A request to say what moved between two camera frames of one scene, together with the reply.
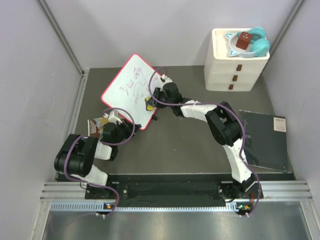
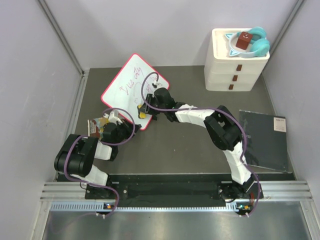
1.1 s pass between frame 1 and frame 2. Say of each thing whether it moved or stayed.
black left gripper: stayed
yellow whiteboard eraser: moved
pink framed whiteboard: stayed
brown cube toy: stayed
